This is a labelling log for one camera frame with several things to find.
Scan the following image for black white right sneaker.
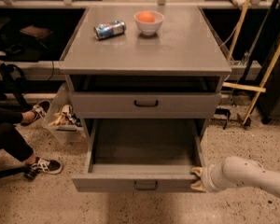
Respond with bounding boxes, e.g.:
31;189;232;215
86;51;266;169
21;100;50;126

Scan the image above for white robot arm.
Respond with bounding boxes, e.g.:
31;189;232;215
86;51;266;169
190;156;280;199

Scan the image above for grey top drawer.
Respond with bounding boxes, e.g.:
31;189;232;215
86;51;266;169
70;92;221;119

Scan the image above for grey drawer cabinet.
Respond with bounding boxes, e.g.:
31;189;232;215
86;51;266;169
61;5;231;133

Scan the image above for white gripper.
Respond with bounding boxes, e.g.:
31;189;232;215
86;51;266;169
190;164;223;192

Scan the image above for brown box on shelf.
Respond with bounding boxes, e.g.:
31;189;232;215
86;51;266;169
20;25;53;40

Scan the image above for black white sneaker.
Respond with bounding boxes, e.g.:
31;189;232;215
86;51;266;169
26;157;63;175
21;100;50;126

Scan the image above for grey drawer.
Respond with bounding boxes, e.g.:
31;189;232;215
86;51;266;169
70;92;221;119
73;119;204;192

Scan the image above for blue crushed soda can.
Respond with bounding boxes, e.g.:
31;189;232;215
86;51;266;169
93;20;126;40

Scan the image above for orange fruit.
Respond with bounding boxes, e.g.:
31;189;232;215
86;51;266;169
136;11;155;22

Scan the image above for white bowl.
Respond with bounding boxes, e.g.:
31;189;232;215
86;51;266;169
134;10;164;36

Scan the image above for black white left sneaker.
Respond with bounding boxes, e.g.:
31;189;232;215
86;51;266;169
26;157;63;175

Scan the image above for black office chair base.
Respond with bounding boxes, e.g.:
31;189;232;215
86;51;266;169
0;166;37;181

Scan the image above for wooden stick frame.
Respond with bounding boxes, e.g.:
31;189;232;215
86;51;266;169
222;0;280;126

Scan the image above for person legs black pants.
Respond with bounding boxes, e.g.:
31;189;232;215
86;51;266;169
0;108;38;165

